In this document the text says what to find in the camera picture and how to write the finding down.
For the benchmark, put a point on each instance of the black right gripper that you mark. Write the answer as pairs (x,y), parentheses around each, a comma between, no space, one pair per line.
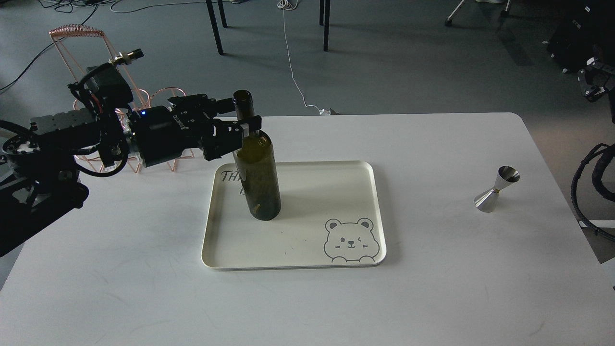
(596,80)

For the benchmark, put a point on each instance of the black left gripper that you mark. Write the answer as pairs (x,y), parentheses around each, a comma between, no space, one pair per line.
(160,134)

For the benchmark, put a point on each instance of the dark green wine bottle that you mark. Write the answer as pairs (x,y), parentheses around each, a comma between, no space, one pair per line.
(255,163)

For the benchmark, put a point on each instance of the steel double jigger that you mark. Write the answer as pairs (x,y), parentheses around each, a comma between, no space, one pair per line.
(488,200)

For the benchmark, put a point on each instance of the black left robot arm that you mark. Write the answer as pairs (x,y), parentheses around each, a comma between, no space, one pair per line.
(45,162)

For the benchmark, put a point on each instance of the black case on floor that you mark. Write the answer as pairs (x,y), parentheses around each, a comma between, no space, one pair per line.
(585,24)

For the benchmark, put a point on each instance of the black table leg left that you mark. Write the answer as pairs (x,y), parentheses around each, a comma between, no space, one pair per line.
(214,22)

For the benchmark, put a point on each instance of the black table leg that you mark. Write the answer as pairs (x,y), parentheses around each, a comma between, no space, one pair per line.
(324,20)
(214,22)

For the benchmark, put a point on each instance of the cream bear serving tray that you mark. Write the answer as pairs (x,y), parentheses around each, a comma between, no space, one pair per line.
(330,217)

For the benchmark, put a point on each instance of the black table leg right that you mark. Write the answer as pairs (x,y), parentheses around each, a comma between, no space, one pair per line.
(324,20)

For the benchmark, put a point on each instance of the white chair base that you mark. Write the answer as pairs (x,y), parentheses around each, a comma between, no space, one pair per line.
(481,6)

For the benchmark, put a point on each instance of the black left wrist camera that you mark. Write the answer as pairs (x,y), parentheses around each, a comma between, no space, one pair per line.
(107,83)

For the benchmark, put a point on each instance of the rose gold wire bottle rack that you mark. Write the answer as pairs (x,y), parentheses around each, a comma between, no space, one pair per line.
(142,98)

